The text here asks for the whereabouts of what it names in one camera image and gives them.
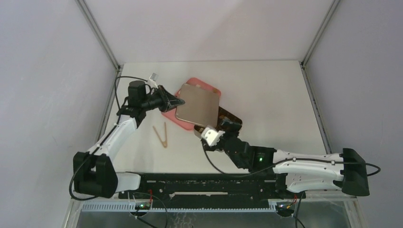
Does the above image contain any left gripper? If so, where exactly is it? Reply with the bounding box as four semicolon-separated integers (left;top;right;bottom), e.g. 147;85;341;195
141;85;184;113

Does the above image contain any gold chocolate box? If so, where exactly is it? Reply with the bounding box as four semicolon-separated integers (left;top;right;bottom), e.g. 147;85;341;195
211;106;243;128

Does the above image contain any brown box lid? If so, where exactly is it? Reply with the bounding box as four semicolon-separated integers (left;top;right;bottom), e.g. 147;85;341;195
175;84;220;127

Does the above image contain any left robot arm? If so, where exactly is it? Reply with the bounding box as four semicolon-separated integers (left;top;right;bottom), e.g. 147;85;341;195
69;78;185;200

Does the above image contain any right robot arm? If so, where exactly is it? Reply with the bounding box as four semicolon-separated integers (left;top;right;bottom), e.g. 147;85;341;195
216;117;370;198

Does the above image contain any pink plastic tray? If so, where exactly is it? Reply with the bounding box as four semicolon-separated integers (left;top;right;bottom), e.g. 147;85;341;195
162;77;221;131

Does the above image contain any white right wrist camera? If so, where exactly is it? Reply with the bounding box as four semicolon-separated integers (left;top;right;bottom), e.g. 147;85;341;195
201;125;225;147

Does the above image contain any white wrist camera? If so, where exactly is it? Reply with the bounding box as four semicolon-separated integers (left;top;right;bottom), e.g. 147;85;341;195
147;73;158;89
201;125;225;147

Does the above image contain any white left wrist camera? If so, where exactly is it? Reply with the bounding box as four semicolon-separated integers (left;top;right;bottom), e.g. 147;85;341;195
147;73;158;89

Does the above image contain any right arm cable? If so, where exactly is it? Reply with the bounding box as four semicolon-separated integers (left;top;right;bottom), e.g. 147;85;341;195
201;142;381;179

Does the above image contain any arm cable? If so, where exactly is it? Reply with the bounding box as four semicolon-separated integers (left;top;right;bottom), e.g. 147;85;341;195
68;76;155;201
201;142;381;179

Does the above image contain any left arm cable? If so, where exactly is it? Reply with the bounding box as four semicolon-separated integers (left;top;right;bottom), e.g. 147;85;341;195
68;76;155;201

